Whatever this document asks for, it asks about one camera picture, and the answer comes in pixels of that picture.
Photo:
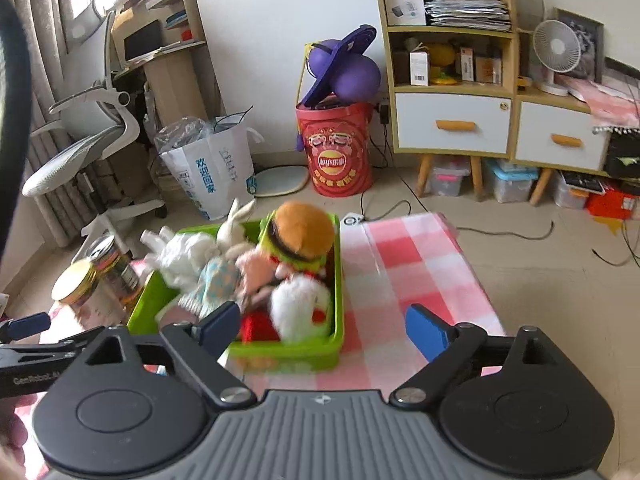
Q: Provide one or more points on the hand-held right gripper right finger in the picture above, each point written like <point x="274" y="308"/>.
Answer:
<point x="425" y="330"/>

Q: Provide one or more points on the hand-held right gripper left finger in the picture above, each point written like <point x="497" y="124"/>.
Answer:
<point x="222" y="327"/>

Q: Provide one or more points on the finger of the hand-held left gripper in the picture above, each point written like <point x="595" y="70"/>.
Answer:
<point x="50" y="347"/>
<point x="27" y="325"/>

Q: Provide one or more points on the beige rabbit plush toy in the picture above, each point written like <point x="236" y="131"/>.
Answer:
<point x="220" y="275"/>

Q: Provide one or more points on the green plastic box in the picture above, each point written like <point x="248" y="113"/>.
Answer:
<point x="285" y="357"/>

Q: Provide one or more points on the red and white plush toy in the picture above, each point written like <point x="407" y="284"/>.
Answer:
<point x="295" y="305"/>

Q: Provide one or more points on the pink plush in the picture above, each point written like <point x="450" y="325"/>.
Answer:
<point x="185" y="255"/>

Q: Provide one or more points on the burger plush toy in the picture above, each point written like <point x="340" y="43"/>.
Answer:
<point x="300" y="225"/>

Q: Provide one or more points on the person's left hand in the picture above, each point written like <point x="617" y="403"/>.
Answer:
<point x="10" y="445"/>

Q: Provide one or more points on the cookie jar with gold lid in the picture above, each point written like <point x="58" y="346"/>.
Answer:
<point x="75" y="282"/>

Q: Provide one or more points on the pink checkered tablecloth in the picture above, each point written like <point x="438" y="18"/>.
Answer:
<point x="400" y="260"/>

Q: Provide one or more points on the white printed bag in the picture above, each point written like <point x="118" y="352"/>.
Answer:
<point x="215" y="170"/>

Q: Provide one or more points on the white oval board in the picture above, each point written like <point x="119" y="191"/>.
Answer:
<point x="280" y="180"/>

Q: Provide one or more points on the clear storage box blue lid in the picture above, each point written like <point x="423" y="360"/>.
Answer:
<point x="510" y="180"/>

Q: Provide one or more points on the white office chair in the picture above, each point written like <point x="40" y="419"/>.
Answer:
<point x="90" y="145"/>

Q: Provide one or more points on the red printed bucket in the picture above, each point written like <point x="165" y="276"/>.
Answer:
<point x="335" y="150"/>

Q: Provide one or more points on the tall wooden shelf cabinet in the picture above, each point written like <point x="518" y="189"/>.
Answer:
<point x="450" y="125"/>

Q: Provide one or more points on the red box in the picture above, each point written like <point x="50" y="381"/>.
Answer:
<point x="607" y="202"/>

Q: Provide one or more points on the low wooden drawer cabinet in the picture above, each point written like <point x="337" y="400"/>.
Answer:
<point x="535" y="130"/>

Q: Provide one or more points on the wooden desk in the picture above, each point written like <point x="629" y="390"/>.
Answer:
<point x="170" y="75"/>

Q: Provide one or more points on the purple bouncing ball toy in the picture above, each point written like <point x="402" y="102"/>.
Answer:
<point x="350" y="80"/>

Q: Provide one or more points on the small white box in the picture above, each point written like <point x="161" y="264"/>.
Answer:
<point x="419" y="67"/>

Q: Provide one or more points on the pink cloth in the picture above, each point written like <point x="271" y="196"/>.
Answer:
<point x="605" y="100"/>

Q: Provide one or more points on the white desk fan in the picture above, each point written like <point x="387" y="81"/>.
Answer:
<point x="556" y="50"/>

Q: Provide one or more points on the stack of papers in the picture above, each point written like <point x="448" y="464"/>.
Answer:
<point x="467" y="12"/>

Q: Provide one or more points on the large white box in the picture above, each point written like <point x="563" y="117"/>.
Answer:
<point x="402" y="2"/>

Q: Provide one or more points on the grey round fan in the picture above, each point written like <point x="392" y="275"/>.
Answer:
<point x="530" y="0"/>

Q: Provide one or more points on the grey picture frame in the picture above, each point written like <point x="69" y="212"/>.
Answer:
<point x="592" y="35"/>

